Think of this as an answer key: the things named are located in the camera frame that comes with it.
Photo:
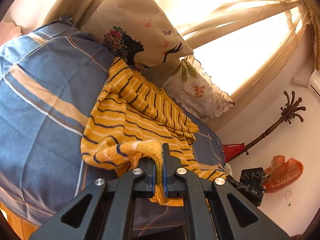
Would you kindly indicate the orange plastic bag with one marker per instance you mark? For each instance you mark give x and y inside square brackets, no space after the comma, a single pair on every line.
[281,173]

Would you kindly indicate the white air conditioner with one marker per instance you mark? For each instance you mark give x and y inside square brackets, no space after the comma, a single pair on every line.
[314,84]

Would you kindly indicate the dark wooden coat rack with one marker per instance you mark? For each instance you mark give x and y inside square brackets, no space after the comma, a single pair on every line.
[289,112]

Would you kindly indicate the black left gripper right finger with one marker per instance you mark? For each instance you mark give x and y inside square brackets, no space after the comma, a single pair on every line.
[175,185]

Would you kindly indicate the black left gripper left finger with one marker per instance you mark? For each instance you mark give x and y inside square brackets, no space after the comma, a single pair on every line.
[144,184]

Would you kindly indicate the beige sheer curtain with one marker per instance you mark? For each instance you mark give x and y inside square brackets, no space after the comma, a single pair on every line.
[241,44]

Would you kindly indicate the white wall socket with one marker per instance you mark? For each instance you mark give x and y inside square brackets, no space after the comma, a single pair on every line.
[289,194]

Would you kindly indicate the yellow striped knit sweater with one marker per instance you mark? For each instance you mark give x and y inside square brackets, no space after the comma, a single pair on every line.
[132,119]

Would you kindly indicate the blue plaid bed sheet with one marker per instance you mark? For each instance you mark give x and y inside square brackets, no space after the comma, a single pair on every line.
[50,80]

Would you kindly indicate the beige silhouette print pillow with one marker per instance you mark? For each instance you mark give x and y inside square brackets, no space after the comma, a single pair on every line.
[138,31]

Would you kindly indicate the white leaf print pillow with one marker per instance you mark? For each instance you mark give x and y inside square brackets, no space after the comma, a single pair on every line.
[193,89]

